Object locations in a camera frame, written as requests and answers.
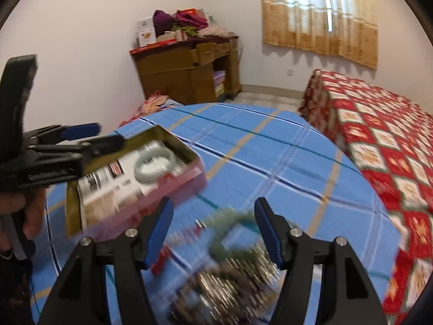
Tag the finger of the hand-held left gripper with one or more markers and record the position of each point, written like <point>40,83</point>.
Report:
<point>84,129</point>
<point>105,142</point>

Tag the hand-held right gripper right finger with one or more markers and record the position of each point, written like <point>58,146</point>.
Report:
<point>267,233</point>

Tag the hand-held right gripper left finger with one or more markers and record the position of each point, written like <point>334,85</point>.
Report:
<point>159,230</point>

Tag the pink and gold tin box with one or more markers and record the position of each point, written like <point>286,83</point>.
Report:
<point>176,186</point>

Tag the dark green bangle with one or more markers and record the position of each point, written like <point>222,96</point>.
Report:
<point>216,243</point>

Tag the pile of bead jewelry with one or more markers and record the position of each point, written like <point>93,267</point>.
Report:
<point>220,284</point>

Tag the person's left hand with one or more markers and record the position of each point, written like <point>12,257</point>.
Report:
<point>33,210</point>

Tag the pale jade bangle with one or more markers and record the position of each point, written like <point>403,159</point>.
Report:
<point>140,171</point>

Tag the pile of colourful clothes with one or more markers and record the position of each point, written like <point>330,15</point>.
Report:
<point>152,103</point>

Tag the blue plaid tablecloth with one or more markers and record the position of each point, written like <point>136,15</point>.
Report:
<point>270,149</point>

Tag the brown wooden desk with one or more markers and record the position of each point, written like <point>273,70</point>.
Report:
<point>169,78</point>

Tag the flat red box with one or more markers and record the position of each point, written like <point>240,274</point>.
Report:
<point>149,48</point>

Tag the white carton with orange picture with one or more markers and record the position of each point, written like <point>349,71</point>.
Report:
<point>146,35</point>

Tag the small beige box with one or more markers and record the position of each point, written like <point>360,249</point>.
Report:
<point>169,36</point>

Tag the folded pink cloth stack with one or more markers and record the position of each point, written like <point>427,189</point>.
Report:
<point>219,81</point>

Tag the purple cloth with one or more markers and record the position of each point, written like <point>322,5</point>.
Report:
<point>162,22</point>

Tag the olive green cloth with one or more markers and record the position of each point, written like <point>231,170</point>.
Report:
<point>184,30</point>

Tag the bed with red quilt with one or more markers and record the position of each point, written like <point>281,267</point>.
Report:
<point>372,135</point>

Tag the magenta cloth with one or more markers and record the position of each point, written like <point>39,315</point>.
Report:
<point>191,18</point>

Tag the orange red box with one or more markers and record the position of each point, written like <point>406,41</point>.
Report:
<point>189,9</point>

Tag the beige cloth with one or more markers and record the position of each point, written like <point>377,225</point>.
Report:
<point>216,31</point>

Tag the beige patterned curtain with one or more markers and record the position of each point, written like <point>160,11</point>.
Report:
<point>297,23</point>

